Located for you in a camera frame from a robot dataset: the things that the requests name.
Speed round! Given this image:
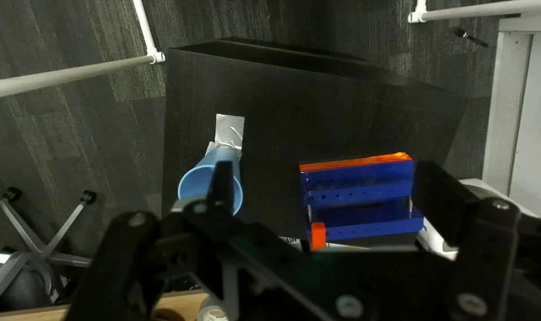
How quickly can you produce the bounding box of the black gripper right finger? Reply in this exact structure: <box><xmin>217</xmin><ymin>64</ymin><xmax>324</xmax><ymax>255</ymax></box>
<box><xmin>410</xmin><ymin>158</ymin><xmax>522</xmax><ymax>321</ymax></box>

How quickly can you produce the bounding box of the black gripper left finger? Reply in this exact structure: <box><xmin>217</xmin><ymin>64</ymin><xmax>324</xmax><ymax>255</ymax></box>
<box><xmin>62</xmin><ymin>158</ymin><xmax>247</xmax><ymax>321</ymax></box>

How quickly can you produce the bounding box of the small red object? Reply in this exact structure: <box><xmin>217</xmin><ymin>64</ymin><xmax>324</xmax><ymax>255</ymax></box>
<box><xmin>308</xmin><ymin>221</ymin><xmax>330</xmax><ymax>253</ymax></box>

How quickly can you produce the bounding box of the large light blue cup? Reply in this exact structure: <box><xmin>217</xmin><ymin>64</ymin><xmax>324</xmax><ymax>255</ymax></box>
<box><xmin>176</xmin><ymin>140</ymin><xmax>246</xmax><ymax>217</ymax></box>

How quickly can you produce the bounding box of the blue rack with orange edge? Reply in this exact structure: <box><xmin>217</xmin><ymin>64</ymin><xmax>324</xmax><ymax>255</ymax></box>
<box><xmin>296</xmin><ymin>149</ymin><xmax>426</xmax><ymax>255</ymax></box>

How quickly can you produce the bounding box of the wooden table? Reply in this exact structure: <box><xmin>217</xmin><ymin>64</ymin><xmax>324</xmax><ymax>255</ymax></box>
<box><xmin>0</xmin><ymin>288</ymin><xmax>219</xmax><ymax>321</ymax></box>

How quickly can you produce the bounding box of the office chair base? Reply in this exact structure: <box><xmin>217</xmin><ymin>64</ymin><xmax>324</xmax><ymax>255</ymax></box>
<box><xmin>0</xmin><ymin>185</ymin><xmax>99</xmax><ymax>315</ymax></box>

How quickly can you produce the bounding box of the white door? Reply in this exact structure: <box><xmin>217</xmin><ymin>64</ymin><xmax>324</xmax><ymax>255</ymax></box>
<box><xmin>480</xmin><ymin>12</ymin><xmax>541</xmax><ymax>217</ymax></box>

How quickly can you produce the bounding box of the white PVC pole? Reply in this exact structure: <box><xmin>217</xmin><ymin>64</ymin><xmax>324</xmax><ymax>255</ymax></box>
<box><xmin>130</xmin><ymin>0</ymin><xmax>167</xmax><ymax>65</ymax></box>
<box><xmin>0</xmin><ymin>49</ymin><xmax>167</xmax><ymax>103</ymax></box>
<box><xmin>405</xmin><ymin>0</ymin><xmax>541</xmax><ymax>26</ymax></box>

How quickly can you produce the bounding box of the small black floor tool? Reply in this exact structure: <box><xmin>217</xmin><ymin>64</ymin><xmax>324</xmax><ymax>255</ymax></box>
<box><xmin>453</xmin><ymin>24</ymin><xmax>490</xmax><ymax>49</ymax></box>

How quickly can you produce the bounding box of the grey cup base plate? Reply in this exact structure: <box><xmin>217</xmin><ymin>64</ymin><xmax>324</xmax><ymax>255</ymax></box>
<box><xmin>210</xmin><ymin>112</ymin><xmax>247</xmax><ymax>151</ymax></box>

